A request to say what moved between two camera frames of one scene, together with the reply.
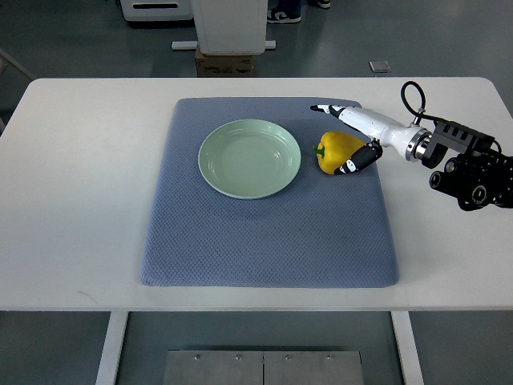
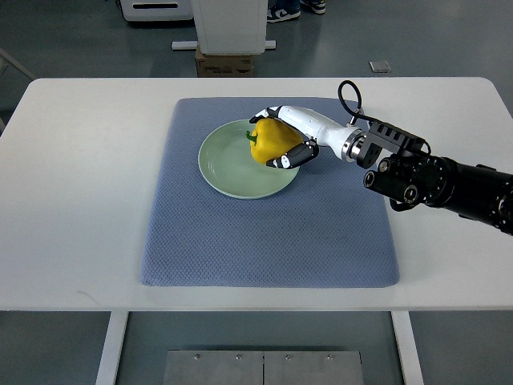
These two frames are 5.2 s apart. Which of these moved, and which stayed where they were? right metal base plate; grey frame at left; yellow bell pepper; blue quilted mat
Moved: yellow bell pepper
Stayed: grey frame at left; right metal base plate; blue quilted mat
